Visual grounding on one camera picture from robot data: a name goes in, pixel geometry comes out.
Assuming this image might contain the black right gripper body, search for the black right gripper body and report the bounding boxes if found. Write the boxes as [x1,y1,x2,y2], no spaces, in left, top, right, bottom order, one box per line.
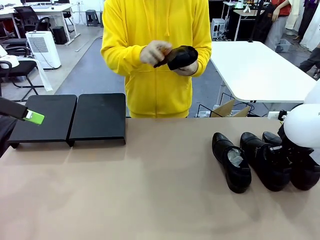
[277,124,315,161]

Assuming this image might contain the black leather dress shoe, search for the black leather dress shoe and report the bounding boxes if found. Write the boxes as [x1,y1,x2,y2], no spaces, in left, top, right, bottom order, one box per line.
[166,45,199,71]
[211,132,253,194]
[239,131,293,192]
[261,131,320,192]

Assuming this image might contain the yellow-sleeved left forearm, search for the yellow-sleeved left forearm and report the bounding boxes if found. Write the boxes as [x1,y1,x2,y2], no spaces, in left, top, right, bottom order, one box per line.
[191,37,213,77]

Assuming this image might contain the yellow-sleeved right forearm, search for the yellow-sleeved right forearm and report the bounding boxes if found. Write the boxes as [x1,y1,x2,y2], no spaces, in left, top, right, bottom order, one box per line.
[100,37,147,76]

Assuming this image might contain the black metal shoe stand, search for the black metal shoe stand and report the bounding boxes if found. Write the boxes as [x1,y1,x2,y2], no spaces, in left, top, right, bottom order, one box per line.
[7,94,78,150]
[67,93,127,148]

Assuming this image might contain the person's left hand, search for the person's left hand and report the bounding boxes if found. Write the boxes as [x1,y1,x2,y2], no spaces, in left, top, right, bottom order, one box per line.
[172,61,200,76]

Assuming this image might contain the person's right hand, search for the person's right hand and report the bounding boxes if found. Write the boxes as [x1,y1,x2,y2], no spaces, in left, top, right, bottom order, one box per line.
[139,39,174,66]

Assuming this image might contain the black fabric cover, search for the black fabric cover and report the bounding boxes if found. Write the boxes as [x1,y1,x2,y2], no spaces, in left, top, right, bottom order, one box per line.
[0,114,17,157]

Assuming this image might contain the white garment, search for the white garment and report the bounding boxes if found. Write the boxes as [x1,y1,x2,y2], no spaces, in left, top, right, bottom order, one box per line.
[0,44,53,92]

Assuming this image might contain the white air purifier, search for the white air purifier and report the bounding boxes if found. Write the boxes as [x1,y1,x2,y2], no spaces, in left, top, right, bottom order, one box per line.
[25,30,62,70]

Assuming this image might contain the brown cardboard box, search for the brown cardboard box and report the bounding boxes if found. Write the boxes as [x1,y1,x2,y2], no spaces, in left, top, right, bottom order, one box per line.
[212,98,251,118]

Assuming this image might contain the black computer tower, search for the black computer tower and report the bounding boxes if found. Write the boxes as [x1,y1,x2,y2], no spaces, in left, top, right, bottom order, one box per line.
[52,26,68,45]

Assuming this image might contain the seated person's dark leg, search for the seated person's dark leg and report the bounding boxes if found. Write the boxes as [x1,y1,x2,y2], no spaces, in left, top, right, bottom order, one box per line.
[298,47,320,80]

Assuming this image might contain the black mesh office chair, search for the black mesh office chair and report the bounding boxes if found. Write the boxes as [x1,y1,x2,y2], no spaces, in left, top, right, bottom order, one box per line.
[13,6,52,33]

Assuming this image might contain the grey storage bin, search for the grey storage bin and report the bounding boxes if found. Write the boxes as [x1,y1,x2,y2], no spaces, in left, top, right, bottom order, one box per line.
[274,38,292,53]

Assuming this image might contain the white office desk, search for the white office desk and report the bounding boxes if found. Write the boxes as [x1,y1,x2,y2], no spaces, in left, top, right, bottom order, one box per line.
[0,3,81,46]

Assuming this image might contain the bystander in red top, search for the bystander in red top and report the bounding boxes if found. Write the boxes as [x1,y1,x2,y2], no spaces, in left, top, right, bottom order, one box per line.
[264,0,293,51]

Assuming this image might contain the person in yellow hoodie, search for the person in yellow hoodie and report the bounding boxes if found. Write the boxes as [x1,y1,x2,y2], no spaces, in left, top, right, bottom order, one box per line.
[100,0,213,119]

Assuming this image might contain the white computer case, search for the white computer case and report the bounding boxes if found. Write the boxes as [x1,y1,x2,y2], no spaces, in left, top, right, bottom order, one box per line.
[211,18,227,41]

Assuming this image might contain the wooden top desk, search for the wooden top desk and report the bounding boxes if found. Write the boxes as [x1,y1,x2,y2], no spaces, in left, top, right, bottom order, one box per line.
[222,1,266,42]

